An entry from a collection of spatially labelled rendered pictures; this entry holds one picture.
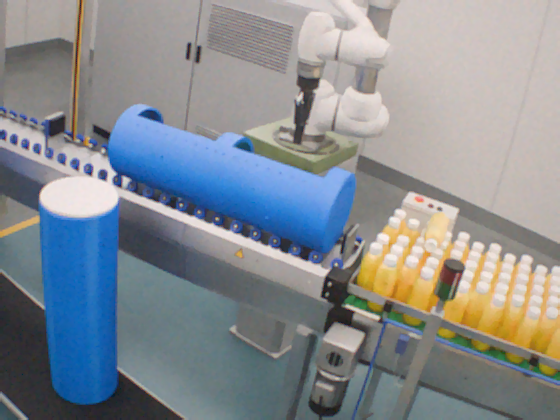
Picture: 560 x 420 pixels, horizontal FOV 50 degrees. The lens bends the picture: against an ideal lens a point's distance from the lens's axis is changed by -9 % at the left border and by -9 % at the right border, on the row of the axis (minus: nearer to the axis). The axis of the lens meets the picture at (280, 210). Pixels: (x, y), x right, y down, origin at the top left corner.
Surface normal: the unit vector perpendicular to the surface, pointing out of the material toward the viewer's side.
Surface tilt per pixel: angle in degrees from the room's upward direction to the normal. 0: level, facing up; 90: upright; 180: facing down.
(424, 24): 90
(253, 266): 70
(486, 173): 90
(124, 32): 90
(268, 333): 90
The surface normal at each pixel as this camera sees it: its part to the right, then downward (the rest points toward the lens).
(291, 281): -0.35, 0.06
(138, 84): -0.58, 0.30
